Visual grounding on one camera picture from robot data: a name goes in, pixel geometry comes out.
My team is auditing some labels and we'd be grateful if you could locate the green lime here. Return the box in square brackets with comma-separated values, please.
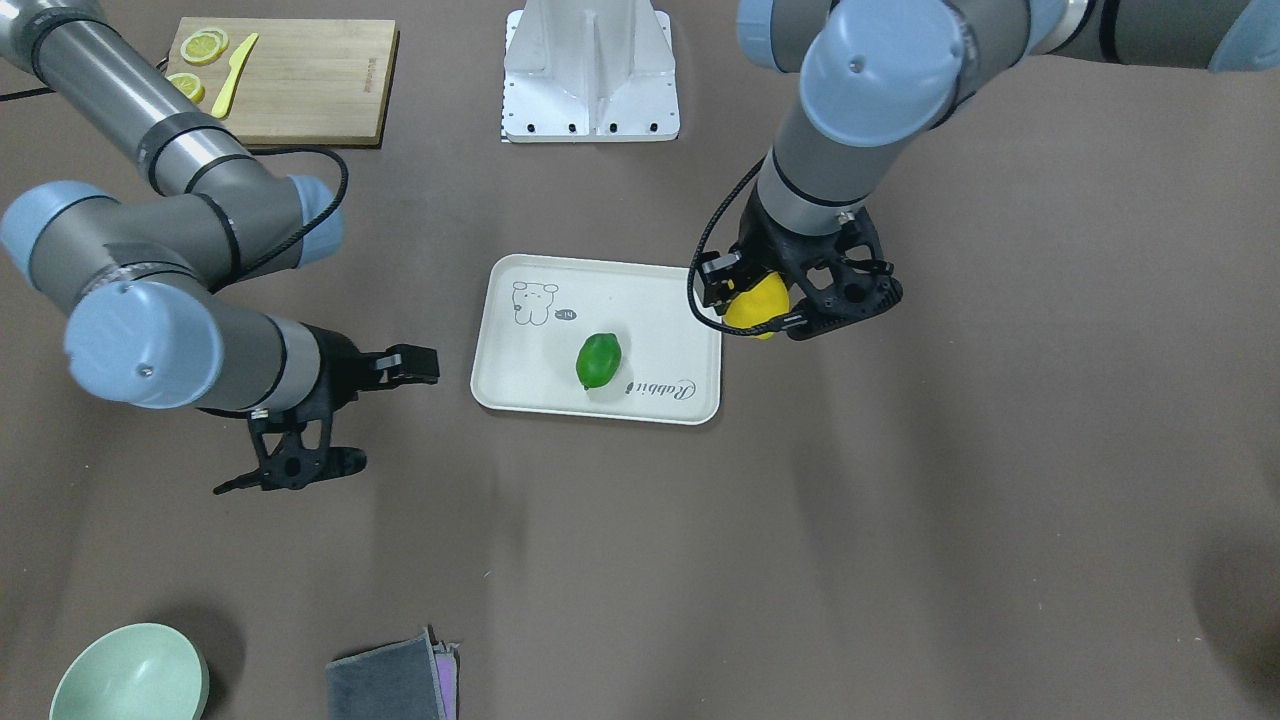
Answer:
[575, 333, 623, 389]

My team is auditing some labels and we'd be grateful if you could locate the cream rabbit tray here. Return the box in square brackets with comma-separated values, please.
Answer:
[470, 254, 722, 425]

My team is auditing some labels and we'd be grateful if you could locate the yellow lemon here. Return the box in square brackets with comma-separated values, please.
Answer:
[722, 272, 791, 329]

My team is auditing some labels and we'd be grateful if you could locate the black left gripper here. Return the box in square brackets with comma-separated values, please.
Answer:
[698, 192, 861, 334]

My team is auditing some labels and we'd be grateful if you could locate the lemon slice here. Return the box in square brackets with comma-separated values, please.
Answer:
[166, 72, 206, 104]
[179, 27, 230, 67]

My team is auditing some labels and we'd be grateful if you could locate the yellow plastic knife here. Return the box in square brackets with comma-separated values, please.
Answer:
[210, 32, 260, 119]

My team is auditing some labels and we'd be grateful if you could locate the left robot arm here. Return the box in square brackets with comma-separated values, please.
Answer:
[686, 1, 1279, 341]

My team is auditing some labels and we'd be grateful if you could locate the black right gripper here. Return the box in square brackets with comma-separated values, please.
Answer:
[300, 325, 440, 421]

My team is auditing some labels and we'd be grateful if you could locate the mint green bowl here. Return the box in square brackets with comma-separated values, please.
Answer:
[47, 623, 210, 719]

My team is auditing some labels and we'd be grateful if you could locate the grey folded cloth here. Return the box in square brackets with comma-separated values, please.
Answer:
[325, 628, 460, 719]

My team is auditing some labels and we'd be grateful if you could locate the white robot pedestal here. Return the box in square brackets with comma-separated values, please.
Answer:
[500, 1, 681, 143]

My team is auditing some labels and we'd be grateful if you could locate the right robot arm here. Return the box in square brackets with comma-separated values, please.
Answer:
[3, 1, 440, 421]

